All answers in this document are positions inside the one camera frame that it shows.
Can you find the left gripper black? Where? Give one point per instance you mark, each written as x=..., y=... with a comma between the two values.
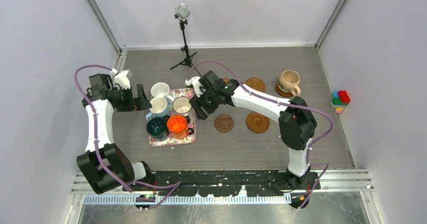
x=140, y=103

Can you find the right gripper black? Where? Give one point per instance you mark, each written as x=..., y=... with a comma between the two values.
x=198, y=102

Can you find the dark walnut small coaster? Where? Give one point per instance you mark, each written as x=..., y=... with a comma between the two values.
x=224, y=123

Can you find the cream brown-rim mug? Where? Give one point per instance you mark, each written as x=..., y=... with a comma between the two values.
x=182, y=106

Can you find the light brown wooden coaster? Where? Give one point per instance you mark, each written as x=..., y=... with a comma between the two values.
x=256, y=84

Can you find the orange mug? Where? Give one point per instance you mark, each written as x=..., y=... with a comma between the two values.
x=178, y=126

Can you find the matte brown wooden coaster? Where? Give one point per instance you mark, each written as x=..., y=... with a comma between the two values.
x=257, y=123

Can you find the floral serving tray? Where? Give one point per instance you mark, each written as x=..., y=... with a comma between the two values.
x=185, y=92

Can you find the light blue white mug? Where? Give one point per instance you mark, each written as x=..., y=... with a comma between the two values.
x=160, y=108

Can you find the orange-brown wooden coaster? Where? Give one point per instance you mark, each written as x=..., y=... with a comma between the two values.
x=282, y=93

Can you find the dark green mug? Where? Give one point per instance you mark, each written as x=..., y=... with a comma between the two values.
x=157, y=128

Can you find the beige mug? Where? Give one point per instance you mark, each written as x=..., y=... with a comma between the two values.
x=288, y=82

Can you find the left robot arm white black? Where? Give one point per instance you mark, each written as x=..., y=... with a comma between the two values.
x=103, y=164

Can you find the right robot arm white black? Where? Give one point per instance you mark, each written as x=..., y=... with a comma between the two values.
x=296, y=122

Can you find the microphone on black tripod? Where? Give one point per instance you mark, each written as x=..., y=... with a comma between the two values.
x=182, y=12

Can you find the colourful toy brick stack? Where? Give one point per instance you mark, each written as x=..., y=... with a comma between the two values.
x=339, y=100

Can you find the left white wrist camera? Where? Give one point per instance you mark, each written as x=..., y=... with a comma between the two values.
x=121, y=78

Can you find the aluminium frame rail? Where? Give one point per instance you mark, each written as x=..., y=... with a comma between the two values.
x=352, y=180

